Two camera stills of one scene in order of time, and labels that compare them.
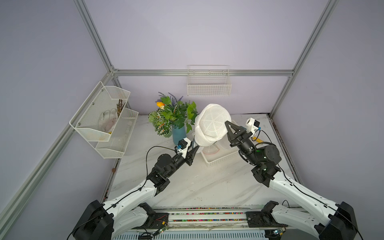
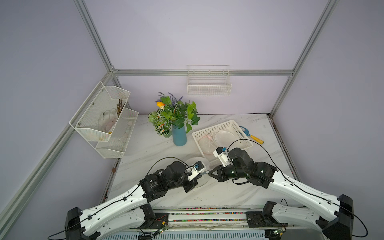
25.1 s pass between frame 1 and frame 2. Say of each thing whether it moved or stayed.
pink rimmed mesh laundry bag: stayed
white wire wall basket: stayed
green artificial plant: stayed
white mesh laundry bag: moved
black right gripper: moved
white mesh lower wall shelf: stayed
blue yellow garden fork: stayed
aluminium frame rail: stayed
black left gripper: moved
